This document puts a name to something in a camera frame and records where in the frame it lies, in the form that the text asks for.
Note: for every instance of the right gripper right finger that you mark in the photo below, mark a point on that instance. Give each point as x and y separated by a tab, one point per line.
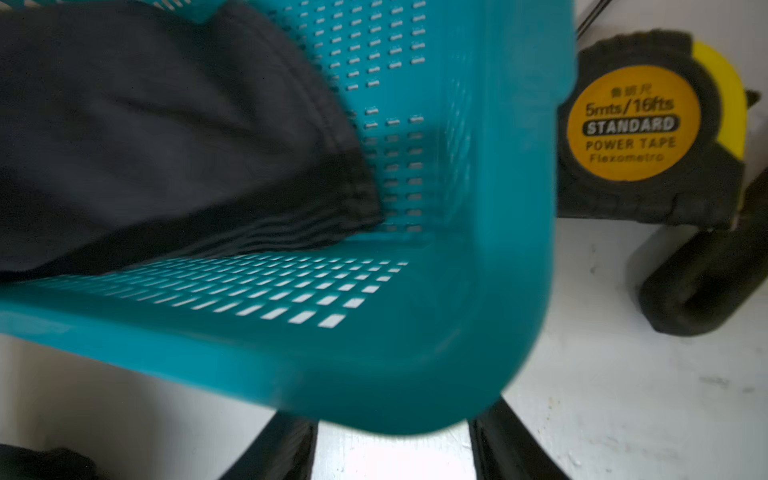
504	449

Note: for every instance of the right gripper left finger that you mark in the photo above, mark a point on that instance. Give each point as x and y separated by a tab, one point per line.
284	450

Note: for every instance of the teal plastic basket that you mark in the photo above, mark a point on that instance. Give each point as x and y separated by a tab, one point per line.
408	329

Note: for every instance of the dark grey trousers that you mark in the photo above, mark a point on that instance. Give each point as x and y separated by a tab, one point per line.
131	135

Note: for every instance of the dark green pipe wrench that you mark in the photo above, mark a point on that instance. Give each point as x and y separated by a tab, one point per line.
698	288

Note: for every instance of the yellow black tape measure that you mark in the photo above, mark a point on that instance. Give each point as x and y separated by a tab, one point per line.
654	132

